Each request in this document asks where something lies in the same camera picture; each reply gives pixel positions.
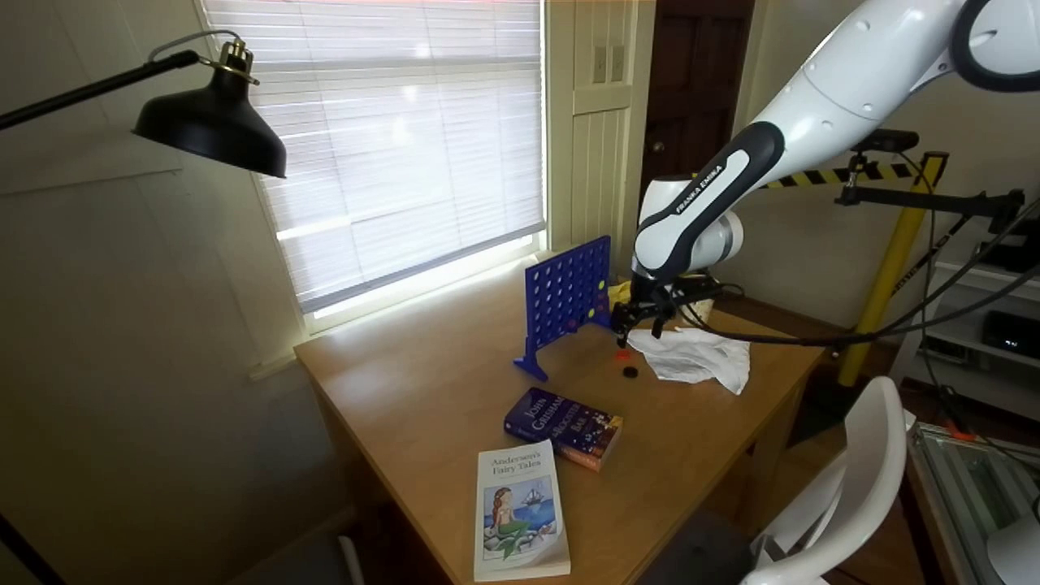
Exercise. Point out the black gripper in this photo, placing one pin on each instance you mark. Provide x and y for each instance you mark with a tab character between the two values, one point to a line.
672	292

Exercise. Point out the orange disc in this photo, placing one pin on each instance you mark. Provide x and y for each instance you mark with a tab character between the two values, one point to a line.
624	356

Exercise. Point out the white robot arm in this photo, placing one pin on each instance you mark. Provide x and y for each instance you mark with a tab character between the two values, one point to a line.
846	85

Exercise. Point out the black disc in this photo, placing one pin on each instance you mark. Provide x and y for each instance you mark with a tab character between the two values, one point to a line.
627	370

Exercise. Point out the blue connect four board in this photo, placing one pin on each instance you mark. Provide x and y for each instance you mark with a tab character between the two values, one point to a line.
563	288

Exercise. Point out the yellow bag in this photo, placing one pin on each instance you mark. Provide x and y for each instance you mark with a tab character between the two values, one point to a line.
618	292

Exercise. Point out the crumpled white cloth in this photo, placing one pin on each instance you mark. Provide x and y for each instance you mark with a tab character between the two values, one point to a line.
693	358

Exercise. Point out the purple card game box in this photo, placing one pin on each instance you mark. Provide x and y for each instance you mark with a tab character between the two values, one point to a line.
558	419

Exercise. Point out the cream panelled door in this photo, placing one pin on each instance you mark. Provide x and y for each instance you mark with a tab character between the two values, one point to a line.
597	141

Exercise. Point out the white mermaid cover book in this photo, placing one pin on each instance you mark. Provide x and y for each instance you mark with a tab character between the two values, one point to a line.
522	509

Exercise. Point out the dark brown door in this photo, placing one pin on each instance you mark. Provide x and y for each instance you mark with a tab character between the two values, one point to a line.
693	76

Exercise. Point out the yellow hazard striped pole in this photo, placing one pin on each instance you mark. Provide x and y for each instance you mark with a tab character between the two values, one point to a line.
895	271

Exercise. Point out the white moulded chair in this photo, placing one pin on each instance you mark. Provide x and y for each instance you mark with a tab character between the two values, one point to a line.
865	464

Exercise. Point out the white window blind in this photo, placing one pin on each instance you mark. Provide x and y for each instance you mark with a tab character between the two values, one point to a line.
402	164

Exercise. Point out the white equipment shelf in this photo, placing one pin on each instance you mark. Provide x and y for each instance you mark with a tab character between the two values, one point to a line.
963	325

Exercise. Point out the white grey machine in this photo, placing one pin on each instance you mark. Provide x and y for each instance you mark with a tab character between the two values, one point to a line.
976	509

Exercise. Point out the black stereo camera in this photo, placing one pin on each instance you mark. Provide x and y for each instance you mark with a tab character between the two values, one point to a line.
895	141

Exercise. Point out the black camera boom stand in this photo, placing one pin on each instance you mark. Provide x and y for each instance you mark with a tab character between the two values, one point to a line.
932	198

